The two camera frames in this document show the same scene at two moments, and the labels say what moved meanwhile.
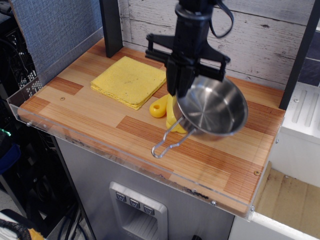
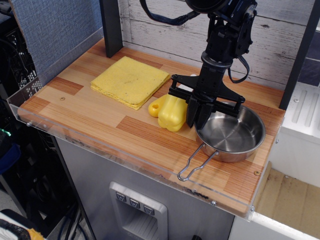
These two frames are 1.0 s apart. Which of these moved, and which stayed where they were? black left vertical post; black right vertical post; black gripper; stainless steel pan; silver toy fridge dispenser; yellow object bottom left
Moved: stainless steel pan; black gripper
Stayed: black right vertical post; black left vertical post; yellow object bottom left; silver toy fridge dispenser
